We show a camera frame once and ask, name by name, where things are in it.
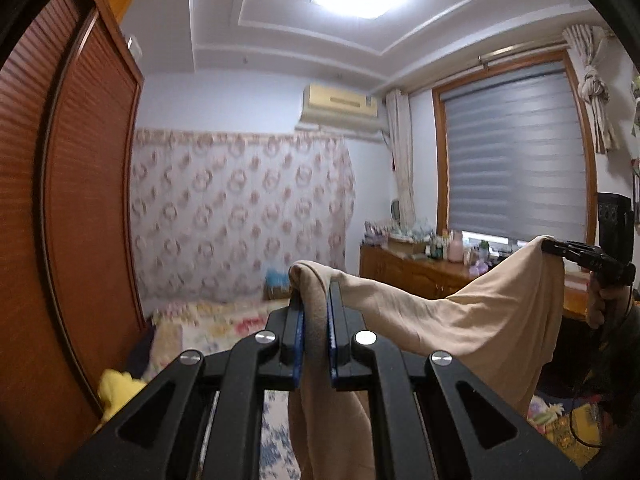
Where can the brown louvered wardrobe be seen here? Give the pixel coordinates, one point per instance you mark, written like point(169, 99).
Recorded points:
point(70, 91)

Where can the wall air conditioner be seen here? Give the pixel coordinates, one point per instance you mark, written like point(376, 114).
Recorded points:
point(339, 109)

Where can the yellow plush toy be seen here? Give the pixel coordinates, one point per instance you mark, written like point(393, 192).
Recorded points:
point(115, 390)

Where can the yellow patterned rug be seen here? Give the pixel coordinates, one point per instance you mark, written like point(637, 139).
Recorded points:
point(572, 426)

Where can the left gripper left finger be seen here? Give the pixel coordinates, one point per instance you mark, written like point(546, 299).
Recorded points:
point(201, 417)

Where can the grey window blind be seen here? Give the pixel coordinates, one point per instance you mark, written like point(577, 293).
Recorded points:
point(516, 160)

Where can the peach printed t-shirt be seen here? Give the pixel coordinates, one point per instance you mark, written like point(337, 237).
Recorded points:
point(503, 326)

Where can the wooden sideboard cabinet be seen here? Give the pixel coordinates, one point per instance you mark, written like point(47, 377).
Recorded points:
point(437, 279)

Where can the pink bottle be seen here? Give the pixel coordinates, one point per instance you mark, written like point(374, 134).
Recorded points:
point(455, 248)

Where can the tied beige curtain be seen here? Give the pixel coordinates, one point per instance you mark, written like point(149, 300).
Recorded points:
point(401, 145)

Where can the circle patterned curtain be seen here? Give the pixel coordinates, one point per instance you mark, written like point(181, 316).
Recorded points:
point(212, 213)

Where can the person right hand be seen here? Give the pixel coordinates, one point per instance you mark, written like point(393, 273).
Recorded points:
point(606, 305)

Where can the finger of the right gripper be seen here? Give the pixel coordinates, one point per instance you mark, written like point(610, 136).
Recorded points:
point(567, 245)
point(586, 258)

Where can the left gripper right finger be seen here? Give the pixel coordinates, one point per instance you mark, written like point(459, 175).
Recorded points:
point(431, 417)

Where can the right tied curtain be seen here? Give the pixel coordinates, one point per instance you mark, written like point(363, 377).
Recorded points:
point(590, 42)

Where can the blue item on box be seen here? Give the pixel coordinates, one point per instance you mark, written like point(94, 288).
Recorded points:
point(277, 285)

